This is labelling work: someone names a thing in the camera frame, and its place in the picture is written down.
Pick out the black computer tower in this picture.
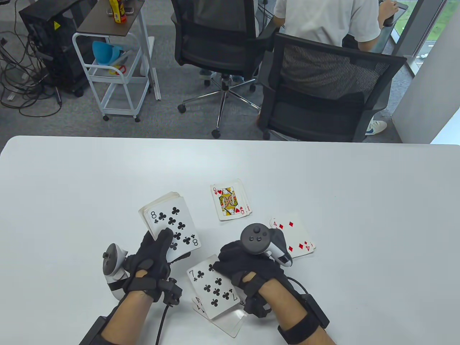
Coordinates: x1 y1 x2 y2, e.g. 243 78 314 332
19 0 97 97

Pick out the person's right hand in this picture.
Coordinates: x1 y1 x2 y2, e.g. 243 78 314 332
212 240 289 299

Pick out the queen of hearts playing card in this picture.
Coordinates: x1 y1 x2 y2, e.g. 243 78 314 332
210 179 252 221

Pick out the person's left forearm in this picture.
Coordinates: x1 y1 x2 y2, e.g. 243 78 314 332
101 289 155 345

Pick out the grey white VR controller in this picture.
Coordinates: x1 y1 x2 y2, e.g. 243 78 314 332
240 224 293 267
102 243 129 299

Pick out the four of diamonds playing card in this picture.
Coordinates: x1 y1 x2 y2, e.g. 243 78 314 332
270 213 316 258

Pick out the black forearm strap with box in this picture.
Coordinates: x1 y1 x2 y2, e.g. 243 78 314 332
79 316 110 345
277 294 330 345

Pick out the black mesh office chair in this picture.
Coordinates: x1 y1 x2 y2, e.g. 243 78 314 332
171 0 279 139
257 33 408 142

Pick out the black desk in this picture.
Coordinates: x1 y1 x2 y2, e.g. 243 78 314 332
383 2 409 27

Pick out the person's left hand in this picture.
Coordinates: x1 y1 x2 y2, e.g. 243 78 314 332
124 228 191 302

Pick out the person's right forearm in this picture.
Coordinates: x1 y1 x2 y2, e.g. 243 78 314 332
257 279 336 345

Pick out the seven of clubs playing card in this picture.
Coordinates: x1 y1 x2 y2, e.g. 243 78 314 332
187 254 240 319

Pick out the yellow box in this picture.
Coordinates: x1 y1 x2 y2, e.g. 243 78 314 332
109 0 127 24

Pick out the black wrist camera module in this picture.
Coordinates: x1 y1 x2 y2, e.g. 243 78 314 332
243 287 272 317
158 279 182 307

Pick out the glass window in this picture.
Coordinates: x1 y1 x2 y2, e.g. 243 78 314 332
413 0 460 60

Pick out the white rolling cart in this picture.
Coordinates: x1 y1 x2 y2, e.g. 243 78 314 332
72 32 151 123
77 0 161 101

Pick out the tangle of black floor cables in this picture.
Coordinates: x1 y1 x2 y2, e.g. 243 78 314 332
0 0 63 117

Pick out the deck of playing cards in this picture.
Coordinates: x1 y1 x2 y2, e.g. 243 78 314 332
139 192 200 263

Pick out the blue plastic funnel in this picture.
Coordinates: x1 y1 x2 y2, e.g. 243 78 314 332
92 41 124 66

